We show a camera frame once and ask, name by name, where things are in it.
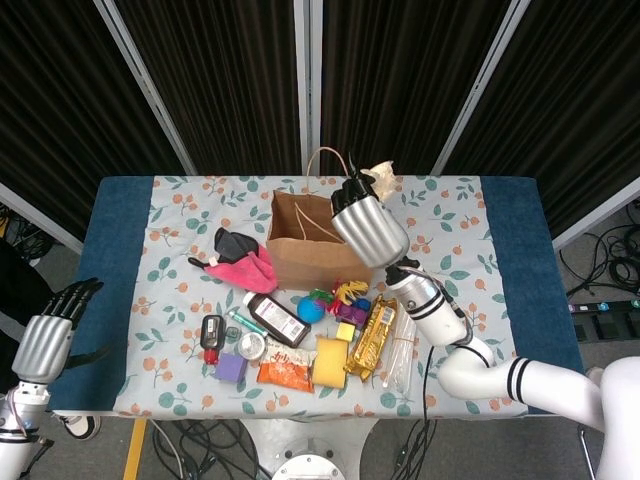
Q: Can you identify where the floral print tablecloth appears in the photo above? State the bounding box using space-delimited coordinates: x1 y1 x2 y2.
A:
113 174 529 419

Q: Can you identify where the purple foam cube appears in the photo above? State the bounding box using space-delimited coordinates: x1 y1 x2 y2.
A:
214 352 250 385

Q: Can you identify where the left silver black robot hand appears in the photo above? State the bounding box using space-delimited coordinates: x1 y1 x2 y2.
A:
10 278 112 386

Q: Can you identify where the black trouser leg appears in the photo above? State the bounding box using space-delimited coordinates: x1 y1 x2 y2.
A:
0 239 56 326

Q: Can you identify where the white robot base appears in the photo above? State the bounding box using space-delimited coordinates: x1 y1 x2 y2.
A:
239 417 379 480

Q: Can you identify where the brown bottle with white cap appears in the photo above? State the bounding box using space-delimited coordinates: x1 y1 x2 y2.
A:
242 292 311 350

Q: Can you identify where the blue table cover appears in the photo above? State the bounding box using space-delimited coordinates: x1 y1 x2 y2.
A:
47 174 594 416

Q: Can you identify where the orange snack packet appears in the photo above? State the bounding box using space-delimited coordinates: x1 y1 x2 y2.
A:
256 344 319 395

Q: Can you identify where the black and white sneaker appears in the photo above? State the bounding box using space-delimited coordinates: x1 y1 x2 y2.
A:
57 413 101 441

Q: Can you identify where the brown paper bag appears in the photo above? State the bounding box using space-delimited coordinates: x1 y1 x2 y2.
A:
265 146 381 291

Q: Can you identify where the clear bag of crackers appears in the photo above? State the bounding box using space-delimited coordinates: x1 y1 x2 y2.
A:
360 159 404 204

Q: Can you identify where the pink cloth with black trim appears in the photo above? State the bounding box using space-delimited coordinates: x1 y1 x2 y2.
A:
188 227 279 294

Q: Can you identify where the black partition screen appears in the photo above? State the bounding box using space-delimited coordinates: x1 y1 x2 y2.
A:
94 0 311 176
432 0 640 251
307 0 531 176
0 0 196 254

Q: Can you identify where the yellow sponge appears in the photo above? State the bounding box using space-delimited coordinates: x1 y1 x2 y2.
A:
312 335 350 389

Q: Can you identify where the bundle of clear straws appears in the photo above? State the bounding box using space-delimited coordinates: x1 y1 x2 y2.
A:
377 299 419 394

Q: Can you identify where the black bottle with red cap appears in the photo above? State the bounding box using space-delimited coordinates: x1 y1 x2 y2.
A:
199 314 225 365

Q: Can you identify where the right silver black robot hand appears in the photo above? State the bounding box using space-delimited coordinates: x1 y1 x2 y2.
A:
329 153 412 270

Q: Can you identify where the gold snack packet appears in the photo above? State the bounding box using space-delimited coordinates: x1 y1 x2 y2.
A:
343 294 400 384

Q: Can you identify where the blue ball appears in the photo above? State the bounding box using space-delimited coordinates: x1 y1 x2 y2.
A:
297 297 326 323

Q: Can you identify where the black cable tangle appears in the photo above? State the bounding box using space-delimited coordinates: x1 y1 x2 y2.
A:
557 199 640 301
0 199 56 271
364 418 439 480
149 418 266 480

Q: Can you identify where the black power strip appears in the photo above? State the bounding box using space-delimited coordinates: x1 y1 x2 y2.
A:
567 298 640 316

